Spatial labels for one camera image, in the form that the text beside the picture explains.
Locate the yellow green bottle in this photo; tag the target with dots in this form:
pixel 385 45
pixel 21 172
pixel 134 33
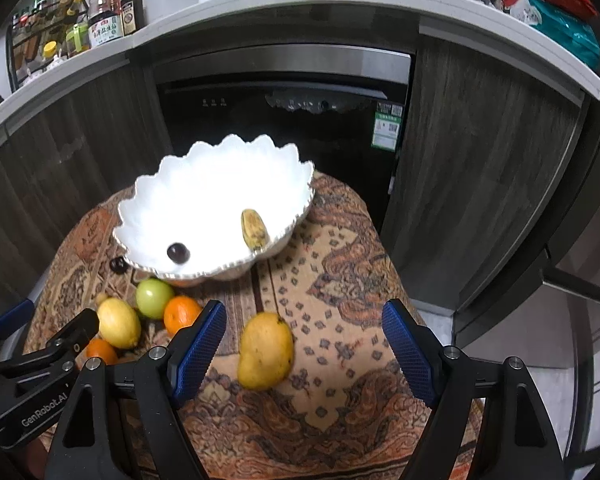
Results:
pixel 77 40

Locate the yellow lemon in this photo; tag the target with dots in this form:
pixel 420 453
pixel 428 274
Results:
pixel 118 322

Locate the teal plastic bag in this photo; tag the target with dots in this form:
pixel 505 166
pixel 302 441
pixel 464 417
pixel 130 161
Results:
pixel 570 35

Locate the orange mandarin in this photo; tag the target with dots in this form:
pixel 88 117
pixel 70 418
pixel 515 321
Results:
pixel 180 315
pixel 101 351

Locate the white scalloped bowl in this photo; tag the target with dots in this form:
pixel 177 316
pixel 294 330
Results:
pixel 205 200

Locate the yellow capped jar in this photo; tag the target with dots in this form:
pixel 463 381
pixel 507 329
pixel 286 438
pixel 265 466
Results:
pixel 50 51

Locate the dark sauce bottle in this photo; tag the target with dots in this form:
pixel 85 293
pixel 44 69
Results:
pixel 131 12

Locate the yellow mango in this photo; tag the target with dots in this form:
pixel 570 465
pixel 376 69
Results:
pixel 265 350

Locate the dark wood cabinet door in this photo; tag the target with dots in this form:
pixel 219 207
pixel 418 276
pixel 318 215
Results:
pixel 55 160
pixel 480 160

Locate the green round fruit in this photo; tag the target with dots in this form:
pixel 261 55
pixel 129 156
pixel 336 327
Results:
pixel 154 299

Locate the black built-in dishwasher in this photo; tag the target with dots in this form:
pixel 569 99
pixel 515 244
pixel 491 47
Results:
pixel 280 125

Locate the large clear oil bottle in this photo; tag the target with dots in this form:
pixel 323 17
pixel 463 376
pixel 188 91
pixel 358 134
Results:
pixel 104 20

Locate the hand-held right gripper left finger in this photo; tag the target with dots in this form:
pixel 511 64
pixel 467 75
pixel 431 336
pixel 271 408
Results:
pixel 200 345

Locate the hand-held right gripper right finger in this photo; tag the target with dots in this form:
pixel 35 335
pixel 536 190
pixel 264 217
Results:
pixel 405 345

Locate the patterned woven tablecloth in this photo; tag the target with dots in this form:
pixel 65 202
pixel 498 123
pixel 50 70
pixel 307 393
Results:
pixel 330 285

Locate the green white sticker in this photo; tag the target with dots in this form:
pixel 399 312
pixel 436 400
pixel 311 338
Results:
pixel 387 122

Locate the dark purple plum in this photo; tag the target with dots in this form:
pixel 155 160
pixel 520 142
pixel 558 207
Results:
pixel 117 264
pixel 177 252

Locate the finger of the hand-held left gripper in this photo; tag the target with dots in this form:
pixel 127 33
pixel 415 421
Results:
pixel 77 330
pixel 15 314

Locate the small spotted banana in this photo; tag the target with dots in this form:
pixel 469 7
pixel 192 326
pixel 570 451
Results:
pixel 254 230

